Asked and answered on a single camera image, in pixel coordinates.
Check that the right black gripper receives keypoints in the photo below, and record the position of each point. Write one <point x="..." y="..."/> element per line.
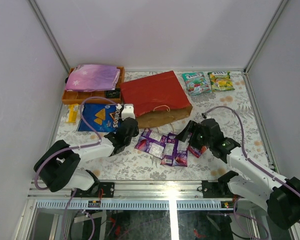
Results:
<point x="195" y="127"/>

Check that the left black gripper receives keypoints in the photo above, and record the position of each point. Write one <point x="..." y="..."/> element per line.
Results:
<point x="129" y="122"/>

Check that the purple candy packet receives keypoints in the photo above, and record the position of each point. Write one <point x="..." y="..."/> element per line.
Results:
<point x="152" y="142"/>
<point x="175" y="153"/>

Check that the pink berries candy packet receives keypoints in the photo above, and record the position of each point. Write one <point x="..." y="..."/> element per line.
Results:
<point x="196" y="152"/>

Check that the blue Doritos chip bag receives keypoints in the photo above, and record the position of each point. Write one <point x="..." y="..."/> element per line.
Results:
<point x="103" y="118"/>

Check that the red paper bag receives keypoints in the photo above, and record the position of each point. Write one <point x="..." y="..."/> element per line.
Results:
<point x="158" y="99"/>

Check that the teal snack packet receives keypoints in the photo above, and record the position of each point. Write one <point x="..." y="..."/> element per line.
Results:
<point x="196" y="83"/>

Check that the yellow snack packet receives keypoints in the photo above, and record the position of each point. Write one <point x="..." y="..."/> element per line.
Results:
<point x="71" y="117"/>

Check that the green yellow candy packet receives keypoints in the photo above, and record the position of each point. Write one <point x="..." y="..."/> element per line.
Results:
<point x="220" y="81"/>

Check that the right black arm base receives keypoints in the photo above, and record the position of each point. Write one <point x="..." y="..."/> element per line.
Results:
<point x="214" y="190"/>

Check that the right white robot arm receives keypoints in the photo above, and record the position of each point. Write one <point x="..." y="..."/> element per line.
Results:
<point x="273" y="192"/>

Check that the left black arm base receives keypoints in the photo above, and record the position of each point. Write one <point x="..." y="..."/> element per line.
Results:
<point x="102" y="190"/>

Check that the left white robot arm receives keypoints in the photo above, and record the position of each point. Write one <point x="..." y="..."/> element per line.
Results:
<point x="58" y="167"/>

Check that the dark patterned cloth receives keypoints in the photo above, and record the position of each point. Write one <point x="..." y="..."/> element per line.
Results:
<point x="113" y="94"/>

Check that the purple star cloth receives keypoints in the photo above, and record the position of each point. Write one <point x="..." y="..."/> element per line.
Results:
<point x="92" y="77"/>

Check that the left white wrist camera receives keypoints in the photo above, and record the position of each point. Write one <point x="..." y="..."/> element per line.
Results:
<point x="128" y="112"/>

